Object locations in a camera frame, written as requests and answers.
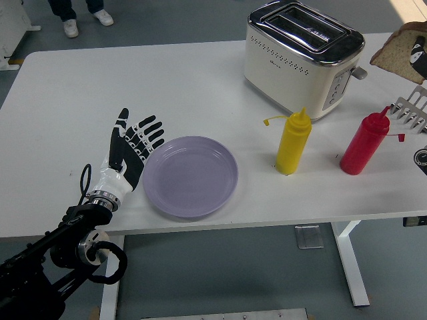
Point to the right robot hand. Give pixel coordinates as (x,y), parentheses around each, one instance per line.
(418,56)

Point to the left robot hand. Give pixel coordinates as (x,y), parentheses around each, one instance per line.
(131,166)

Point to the bread slice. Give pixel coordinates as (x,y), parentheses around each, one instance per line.
(393,53)

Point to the purple plate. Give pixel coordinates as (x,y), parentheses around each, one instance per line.
(190,176)

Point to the cream two-slot toaster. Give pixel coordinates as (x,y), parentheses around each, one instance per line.
(283,76)

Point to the long metal floor plate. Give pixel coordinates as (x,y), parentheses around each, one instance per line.
(223,315)

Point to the white machine housing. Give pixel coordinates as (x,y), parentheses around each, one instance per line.
(10,23)

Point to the small metal floor plate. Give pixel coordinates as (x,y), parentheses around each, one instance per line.
(308,236)

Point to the silver toast rack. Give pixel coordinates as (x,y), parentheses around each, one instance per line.
(412,106)

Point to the red squeeze bottle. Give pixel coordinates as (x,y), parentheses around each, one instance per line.
(362,150)

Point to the white table leg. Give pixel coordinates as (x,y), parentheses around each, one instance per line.
(111,283)
(350,266)

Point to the yellow squeeze bottle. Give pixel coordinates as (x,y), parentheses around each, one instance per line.
(292,146)

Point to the black table control panel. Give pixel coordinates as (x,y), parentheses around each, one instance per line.
(413,221)

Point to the person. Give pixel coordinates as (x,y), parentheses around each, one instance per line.
(66,10)

